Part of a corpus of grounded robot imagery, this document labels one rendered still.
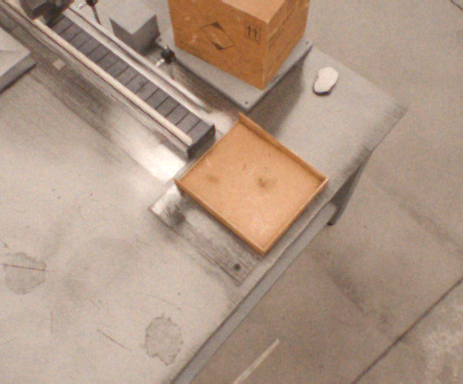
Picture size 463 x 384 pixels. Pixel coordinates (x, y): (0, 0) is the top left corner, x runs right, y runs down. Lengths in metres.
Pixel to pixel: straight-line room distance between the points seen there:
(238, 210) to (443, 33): 1.84
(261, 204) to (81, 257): 0.47
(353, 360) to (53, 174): 1.29
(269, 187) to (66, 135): 0.57
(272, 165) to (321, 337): 0.92
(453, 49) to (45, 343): 2.28
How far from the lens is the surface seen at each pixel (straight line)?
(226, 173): 1.39
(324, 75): 1.54
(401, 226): 2.33
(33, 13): 1.45
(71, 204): 1.42
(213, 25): 1.42
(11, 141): 1.56
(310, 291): 2.16
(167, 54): 1.44
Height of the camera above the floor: 2.08
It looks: 66 degrees down
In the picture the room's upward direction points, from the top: 1 degrees counter-clockwise
